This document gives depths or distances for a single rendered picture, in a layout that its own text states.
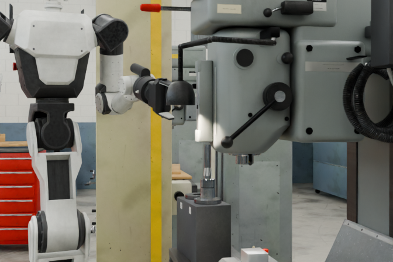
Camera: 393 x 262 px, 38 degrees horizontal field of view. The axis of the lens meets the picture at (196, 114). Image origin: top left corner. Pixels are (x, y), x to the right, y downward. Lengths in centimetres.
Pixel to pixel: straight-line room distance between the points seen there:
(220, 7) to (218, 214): 73
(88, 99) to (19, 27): 843
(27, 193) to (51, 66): 402
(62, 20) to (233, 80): 83
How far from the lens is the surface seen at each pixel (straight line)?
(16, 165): 597
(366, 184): 170
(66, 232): 199
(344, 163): 893
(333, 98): 147
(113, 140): 318
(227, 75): 141
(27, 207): 600
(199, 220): 183
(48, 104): 206
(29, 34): 203
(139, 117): 319
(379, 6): 130
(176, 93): 139
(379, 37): 129
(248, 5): 141
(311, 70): 145
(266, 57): 143
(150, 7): 157
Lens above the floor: 142
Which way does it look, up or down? level
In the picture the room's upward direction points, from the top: straight up
